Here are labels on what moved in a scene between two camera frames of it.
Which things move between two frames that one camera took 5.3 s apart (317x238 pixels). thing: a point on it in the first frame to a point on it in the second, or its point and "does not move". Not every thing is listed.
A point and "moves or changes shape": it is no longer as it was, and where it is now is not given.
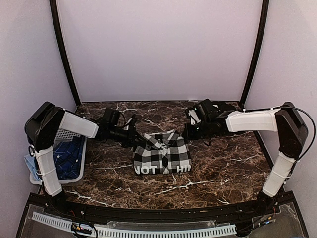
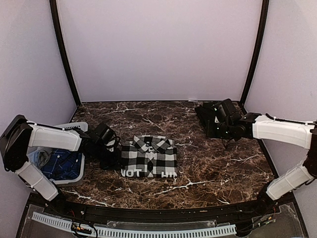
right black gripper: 188,134 to 210,132
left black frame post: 53,6 does not move
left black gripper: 131,139 to 116,163
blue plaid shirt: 68,156 does not move
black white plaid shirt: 165,152 moves or changes shape
